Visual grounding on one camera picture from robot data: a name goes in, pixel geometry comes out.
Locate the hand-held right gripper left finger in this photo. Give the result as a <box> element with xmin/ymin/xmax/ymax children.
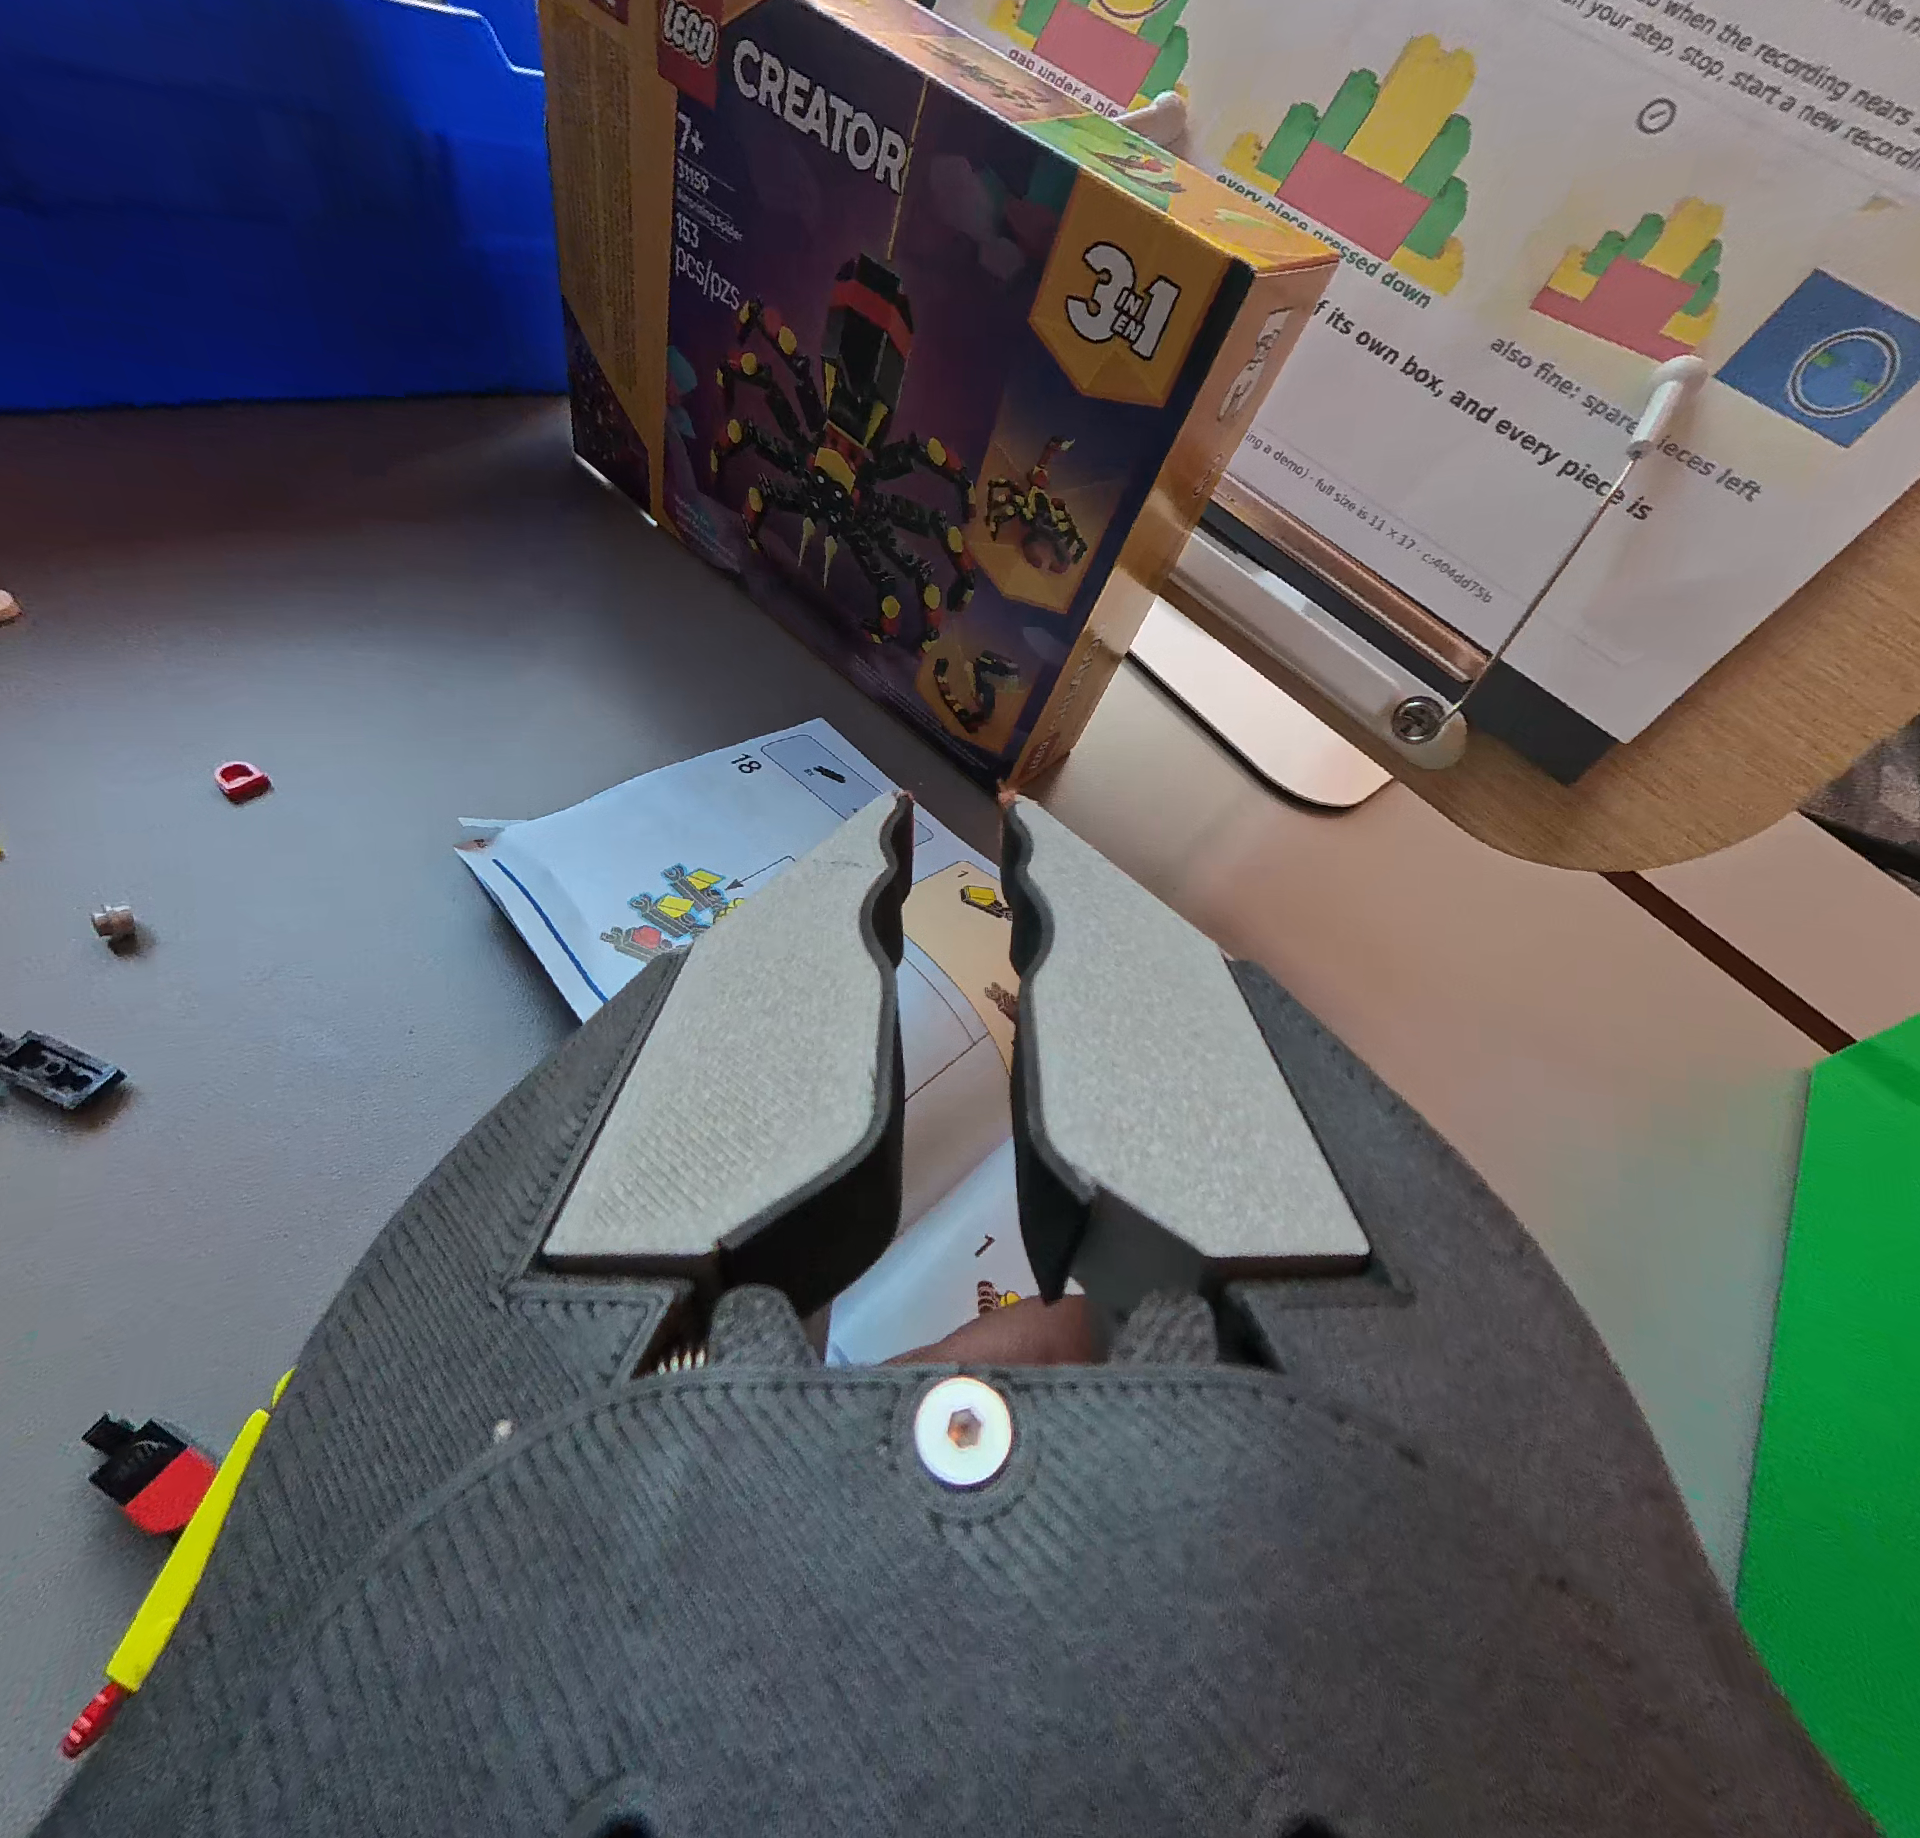
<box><xmin>540</xmin><ymin>789</ymin><xmax>917</xmax><ymax>1331</ymax></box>

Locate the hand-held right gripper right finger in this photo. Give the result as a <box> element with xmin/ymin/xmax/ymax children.
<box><xmin>999</xmin><ymin>792</ymin><xmax>1377</xmax><ymax>1307</ymax></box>

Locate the blue plastic bin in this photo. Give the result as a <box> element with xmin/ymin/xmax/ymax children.
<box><xmin>0</xmin><ymin>0</ymin><xmax>570</xmax><ymax>416</ymax></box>

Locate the lego instruction booklet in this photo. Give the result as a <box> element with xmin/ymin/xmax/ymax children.
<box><xmin>456</xmin><ymin>717</ymin><xmax>1053</xmax><ymax>1366</ymax></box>

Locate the black lego plate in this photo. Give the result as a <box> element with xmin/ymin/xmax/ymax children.
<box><xmin>0</xmin><ymin>1030</ymin><xmax>126</xmax><ymax>1111</ymax></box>

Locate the lego set box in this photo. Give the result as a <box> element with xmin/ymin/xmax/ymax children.
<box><xmin>531</xmin><ymin>0</ymin><xmax>1341</xmax><ymax>796</ymax></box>

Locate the black and red lego assembly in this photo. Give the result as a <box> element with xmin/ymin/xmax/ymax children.
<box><xmin>81</xmin><ymin>1413</ymin><xmax>224</xmax><ymax>1535</ymax></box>

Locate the long yellow-green lego bar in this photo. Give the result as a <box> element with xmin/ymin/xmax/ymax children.
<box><xmin>105</xmin><ymin>1370</ymin><xmax>295</xmax><ymax>1692</ymax></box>

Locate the wooden book stand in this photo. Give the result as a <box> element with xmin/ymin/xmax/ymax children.
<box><xmin>885</xmin><ymin>0</ymin><xmax>1920</xmax><ymax>874</ymax></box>

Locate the green board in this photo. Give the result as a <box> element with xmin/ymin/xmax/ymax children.
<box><xmin>1736</xmin><ymin>1014</ymin><xmax>1920</xmax><ymax>1838</ymax></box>

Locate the printed instruction poster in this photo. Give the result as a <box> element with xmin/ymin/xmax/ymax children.
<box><xmin>916</xmin><ymin>0</ymin><xmax>1920</xmax><ymax>745</ymax></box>

